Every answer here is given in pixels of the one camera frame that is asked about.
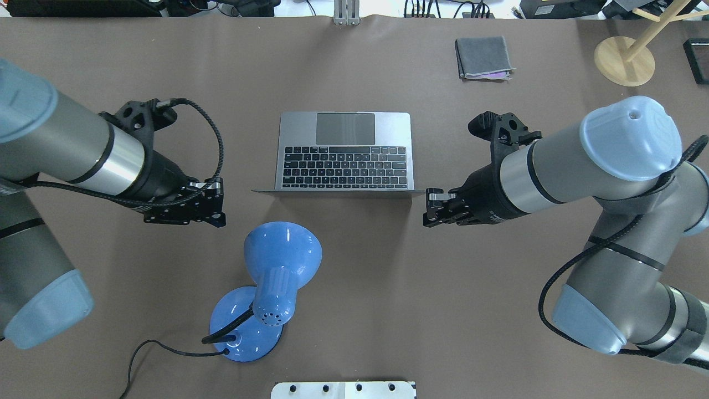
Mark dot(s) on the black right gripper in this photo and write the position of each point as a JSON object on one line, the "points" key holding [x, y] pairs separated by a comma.
{"points": [[486, 194]]}

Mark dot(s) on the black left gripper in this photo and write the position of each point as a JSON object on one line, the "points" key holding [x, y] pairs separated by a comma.
{"points": [[162, 178]]}

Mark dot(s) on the grey laptop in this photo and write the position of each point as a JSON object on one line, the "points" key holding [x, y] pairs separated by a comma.
{"points": [[358, 152]]}

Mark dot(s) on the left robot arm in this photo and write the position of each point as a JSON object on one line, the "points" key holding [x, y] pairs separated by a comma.
{"points": [[52, 143]]}

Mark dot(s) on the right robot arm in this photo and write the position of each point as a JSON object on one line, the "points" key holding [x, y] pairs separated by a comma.
{"points": [[628, 157]]}

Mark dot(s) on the blue desk lamp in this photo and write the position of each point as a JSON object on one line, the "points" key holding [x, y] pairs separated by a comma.
{"points": [[247, 323]]}

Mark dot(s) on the folded grey cloth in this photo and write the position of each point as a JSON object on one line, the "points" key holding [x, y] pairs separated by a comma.
{"points": [[483, 58]]}

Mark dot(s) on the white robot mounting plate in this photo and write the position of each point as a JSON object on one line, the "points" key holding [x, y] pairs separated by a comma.
{"points": [[345, 389]]}

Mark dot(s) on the wooden cup stand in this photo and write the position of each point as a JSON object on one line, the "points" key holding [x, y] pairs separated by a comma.
{"points": [[627, 61]]}

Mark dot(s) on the black tray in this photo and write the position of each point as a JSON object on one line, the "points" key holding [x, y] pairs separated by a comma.
{"points": [[696, 50]]}

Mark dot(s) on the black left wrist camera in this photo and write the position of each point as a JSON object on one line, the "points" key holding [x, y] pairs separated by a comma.
{"points": [[141, 119]]}

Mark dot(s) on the aluminium frame post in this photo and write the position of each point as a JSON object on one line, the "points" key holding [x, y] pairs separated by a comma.
{"points": [[346, 12]]}

